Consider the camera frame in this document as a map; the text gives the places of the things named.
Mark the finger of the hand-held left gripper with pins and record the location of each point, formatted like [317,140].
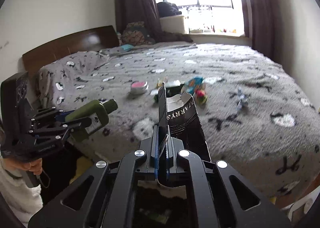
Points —
[75,125]
[50,113]

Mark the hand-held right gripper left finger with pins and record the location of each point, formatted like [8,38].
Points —
[156,158]

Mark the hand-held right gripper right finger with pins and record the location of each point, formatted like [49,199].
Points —
[172,165]

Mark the dark green plastic bottle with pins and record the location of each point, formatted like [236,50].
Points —
[95,110]

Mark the black cardboard carton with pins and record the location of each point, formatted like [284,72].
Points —
[185,128]

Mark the round tin with pink lid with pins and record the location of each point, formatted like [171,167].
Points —
[138,87]

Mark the red green snack packet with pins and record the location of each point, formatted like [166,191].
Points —
[201,96]

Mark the blue orange snack packet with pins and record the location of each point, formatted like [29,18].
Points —
[195,83]

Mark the blue white wrapper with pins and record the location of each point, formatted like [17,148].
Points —
[240,99]

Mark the person's left hand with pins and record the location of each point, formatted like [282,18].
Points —
[32,166]

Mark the grey printed pillow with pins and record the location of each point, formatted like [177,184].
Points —
[75,65]

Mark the dark wooden headboard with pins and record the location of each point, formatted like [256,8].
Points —
[62,45]

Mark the small teal cloth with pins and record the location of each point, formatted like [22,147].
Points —
[127,47]

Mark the brown patterned cushion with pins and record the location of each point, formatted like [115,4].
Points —
[135,34]

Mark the grey patterned bed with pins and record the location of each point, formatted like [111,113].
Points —
[250,72]

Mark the dark brown cloth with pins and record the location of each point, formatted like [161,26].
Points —
[175,36]

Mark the white plastic container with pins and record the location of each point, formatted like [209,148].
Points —
[300,208]

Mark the white storage box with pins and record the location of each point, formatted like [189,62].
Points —
[172,24]

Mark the dark clothes pile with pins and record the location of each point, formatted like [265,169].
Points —
[167,9]

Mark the black clip drying rack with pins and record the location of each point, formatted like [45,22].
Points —
[197,7]

